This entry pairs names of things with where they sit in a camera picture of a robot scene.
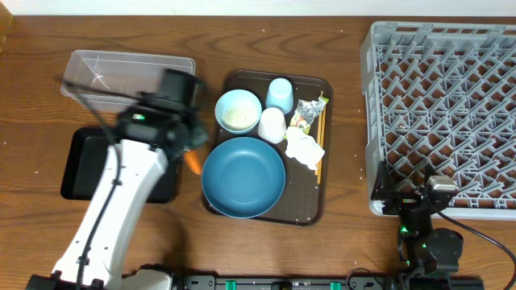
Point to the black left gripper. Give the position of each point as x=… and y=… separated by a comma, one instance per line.
x=202, y=136

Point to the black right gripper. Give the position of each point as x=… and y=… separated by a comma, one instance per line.
x=401, y=200

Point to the orange carrot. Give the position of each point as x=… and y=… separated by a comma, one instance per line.
x=193, y=162

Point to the light blue small bowl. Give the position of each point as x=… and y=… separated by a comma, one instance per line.
x=238, y=111

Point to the large dark blue bowl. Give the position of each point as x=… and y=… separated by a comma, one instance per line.
x=243, y=177

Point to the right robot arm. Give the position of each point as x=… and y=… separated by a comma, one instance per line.
x=431, y=254

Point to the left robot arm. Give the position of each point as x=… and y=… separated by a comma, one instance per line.
x=95, y=257

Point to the black waste tray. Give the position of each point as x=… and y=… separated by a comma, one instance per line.
x=85, y=163

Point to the grey plastic dishwasher rack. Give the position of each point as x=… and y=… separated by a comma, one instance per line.
x=443, y=94

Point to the clear plastic bin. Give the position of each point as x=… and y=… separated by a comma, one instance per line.
x=123, y=72

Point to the crumpled white paper napkin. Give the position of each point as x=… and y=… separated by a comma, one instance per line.
x=303, y=147

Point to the light blue plastic cup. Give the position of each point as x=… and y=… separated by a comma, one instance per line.
x=280, y=95

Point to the silver green snack wrapper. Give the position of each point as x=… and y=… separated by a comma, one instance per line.
x=306, y=112

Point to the dark brown serving tray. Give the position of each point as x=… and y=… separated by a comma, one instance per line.
x=302, y=201

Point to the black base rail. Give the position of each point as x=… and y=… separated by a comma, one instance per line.
x=322, y=283

